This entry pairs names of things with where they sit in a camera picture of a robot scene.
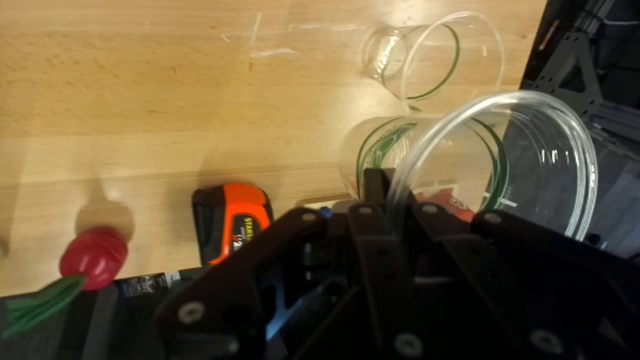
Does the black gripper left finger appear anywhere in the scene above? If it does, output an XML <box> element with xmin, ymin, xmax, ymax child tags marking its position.
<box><xmin>349</xmin><ymin>170</ymin><xmax>426</xmax><ymax>360</ymax></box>

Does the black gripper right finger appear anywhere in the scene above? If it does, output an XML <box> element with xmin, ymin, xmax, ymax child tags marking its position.
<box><xmin>400</xmin><ymin>196</ymin><xmax>578</xmax><ymax>360</ymax></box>

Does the orange tape measure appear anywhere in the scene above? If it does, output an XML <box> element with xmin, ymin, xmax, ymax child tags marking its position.
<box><xmin>193</xmin><ymin>181</ymin><xmax>275</xmax><ymax>266</ymax></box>

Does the red toy radish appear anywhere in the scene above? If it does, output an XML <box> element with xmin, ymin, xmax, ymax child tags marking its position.
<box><xmin>2</xmin><ymin>226</ymin><xmax>129</xmax><ymax>338</ymax></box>

